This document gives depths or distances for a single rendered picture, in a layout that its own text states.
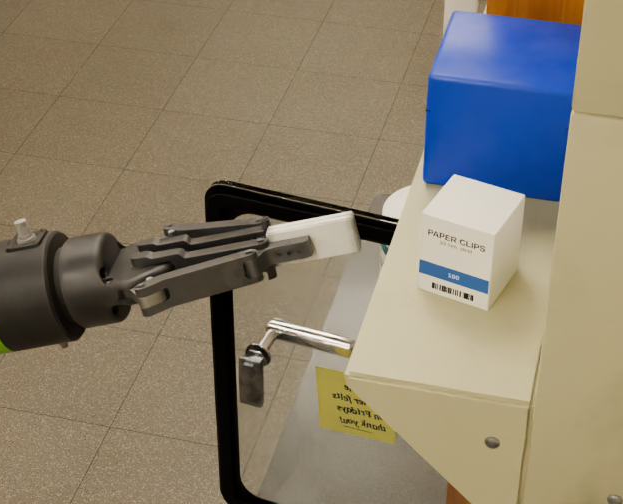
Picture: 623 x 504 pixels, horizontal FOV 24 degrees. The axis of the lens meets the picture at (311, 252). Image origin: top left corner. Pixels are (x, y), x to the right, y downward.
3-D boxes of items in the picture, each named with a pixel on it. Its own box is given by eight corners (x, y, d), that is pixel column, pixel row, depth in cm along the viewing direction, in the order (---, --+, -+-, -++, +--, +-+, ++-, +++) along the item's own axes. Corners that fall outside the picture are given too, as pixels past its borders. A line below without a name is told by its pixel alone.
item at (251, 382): (259, 411, 137) (258, 365, 133) (237, 405, 138) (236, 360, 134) (267, 398, 138) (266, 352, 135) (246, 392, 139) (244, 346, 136)
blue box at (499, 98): (576, 130, 110) (590, 24, 104) (561, 204, 102) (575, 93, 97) (445, 113, 112) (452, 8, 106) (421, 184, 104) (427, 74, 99)
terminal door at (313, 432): (507, 587, 141) (547, 258, 117) (220, 502, 150) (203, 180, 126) (509, 581, 141) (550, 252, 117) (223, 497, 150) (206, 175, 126)
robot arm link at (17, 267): (43, 327, 126) (13, 381, 118) (-1, 206, 122) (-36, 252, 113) (108, 315, 125) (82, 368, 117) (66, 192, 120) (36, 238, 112)
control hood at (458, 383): (573, 231, 116) (588, 124, 110) (518, 525, 91) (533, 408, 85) (432, 210, 119) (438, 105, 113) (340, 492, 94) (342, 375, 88)
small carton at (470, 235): (518, 269, 96) (526, 194, 92) (487, 311, 92) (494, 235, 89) (448, 247, 98) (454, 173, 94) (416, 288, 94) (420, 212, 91)
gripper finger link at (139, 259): (132, 252, 117) (128, 260, 115) (265, 228, 114) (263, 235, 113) (146, 294, 118) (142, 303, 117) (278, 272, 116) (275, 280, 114)
